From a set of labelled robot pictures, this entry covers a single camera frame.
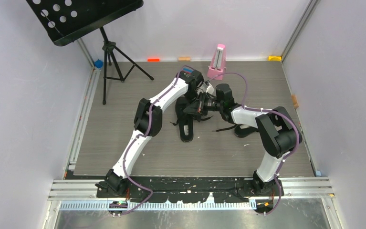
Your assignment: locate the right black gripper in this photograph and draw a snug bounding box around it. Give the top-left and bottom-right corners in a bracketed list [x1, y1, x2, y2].
[184, 92, 223, 116]

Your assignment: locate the black canvas shoe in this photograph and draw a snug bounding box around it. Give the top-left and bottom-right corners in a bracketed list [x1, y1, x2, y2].
[169, 96, 214, 143]
[213, 124, 259, 138]

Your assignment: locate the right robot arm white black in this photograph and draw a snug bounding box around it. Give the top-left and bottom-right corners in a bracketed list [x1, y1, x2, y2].
[176, 83, 303, 196]

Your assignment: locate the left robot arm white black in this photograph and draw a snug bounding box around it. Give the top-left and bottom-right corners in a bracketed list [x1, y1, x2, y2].
[96, 70, 204, 198]

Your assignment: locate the yellow toy brick block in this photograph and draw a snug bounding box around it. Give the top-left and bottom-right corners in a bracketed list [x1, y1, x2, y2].
[182, 67, 193, 72]

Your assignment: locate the tan wooden block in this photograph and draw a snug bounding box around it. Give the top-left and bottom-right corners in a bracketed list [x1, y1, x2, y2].
[178, 57, 191, 62]

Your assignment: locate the pink metronome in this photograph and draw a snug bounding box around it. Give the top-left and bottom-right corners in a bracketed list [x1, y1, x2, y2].
[207, 44, 226, 81]

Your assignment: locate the yellow corner block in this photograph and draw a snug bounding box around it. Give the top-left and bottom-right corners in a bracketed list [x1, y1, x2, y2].
[267, 56, 282, 62]

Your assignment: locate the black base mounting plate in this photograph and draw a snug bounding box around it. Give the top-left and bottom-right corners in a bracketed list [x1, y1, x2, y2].
[95, 177, 284, 203]

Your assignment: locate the blue corner block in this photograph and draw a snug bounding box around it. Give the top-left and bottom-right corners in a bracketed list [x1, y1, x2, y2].
[94, 60, 104, 69]

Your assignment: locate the wooden block right edge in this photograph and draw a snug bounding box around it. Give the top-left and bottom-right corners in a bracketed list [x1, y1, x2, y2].
[291, 94, 299, 109]

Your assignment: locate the black music stand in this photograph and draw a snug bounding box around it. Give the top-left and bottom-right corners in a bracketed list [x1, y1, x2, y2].
[25, 0, 155, 105]

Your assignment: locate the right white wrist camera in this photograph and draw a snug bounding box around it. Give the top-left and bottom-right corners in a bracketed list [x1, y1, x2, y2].
[201, 81, 215, 94]

